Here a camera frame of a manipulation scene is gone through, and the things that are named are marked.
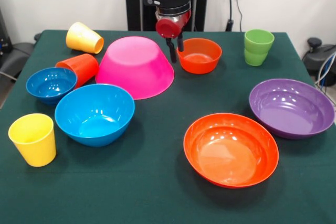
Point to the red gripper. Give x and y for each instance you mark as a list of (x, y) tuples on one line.
[(169, 27)]

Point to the small orange bowl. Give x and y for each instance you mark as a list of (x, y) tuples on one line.
[(202, 64)]

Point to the pink plastic bowl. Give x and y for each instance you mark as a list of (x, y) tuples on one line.
[(136, 72)]

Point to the red-orange plastic cup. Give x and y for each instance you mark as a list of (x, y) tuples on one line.
[(84, 68)]

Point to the golden yellow plastic cup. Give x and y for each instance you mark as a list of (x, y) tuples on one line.
[(81, 37)]

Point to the green plastic cup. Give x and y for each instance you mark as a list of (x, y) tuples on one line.
[(258, 51)]

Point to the light blue plastic bowl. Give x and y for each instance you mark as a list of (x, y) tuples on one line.
[(94, 119)]

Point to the large shallow orange bowl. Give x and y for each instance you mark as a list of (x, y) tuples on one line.
[(231, 153)]

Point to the purple plastic bowl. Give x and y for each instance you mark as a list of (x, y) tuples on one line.
[(291, 108)]

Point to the small dark blue bowl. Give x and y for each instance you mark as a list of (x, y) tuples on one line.
[(51, 86)]

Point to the dark green tablecloth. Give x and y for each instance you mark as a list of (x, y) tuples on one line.
[(183, 195)]

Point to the lemon yellow plastic cup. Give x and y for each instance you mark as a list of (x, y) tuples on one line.
[(34, 145)]

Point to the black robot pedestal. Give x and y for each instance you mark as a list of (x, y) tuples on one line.
[(134, 3)]

